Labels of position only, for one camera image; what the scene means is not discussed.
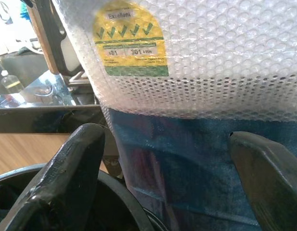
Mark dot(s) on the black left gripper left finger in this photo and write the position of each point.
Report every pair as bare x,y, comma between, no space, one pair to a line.
64,173

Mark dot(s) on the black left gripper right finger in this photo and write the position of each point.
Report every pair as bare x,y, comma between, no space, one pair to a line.
271,173

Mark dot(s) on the light wooden panel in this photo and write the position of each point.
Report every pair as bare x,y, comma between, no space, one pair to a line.
26,151

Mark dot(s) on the black round laundry basket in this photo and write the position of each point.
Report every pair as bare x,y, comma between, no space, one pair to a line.
115,204

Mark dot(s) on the clear glass mug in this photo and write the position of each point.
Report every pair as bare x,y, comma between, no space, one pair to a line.
42,92

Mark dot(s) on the blue woven plastic sheet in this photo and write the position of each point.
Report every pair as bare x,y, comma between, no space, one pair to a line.
187,168

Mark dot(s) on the clear plastic bottle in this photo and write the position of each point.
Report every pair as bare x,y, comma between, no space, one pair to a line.
10,81

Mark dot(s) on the bubble-wrapped white appliance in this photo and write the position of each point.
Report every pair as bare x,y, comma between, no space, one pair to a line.
223,60

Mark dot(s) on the wooden chair with black back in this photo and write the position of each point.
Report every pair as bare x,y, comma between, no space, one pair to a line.
52,38

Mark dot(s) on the yellow green energy label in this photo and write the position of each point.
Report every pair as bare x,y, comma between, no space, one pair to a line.
131,41

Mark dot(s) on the bright blue cloth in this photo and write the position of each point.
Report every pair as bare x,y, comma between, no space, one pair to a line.
25,10

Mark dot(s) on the glass table with dark frame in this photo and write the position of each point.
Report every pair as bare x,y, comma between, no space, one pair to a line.
30,118

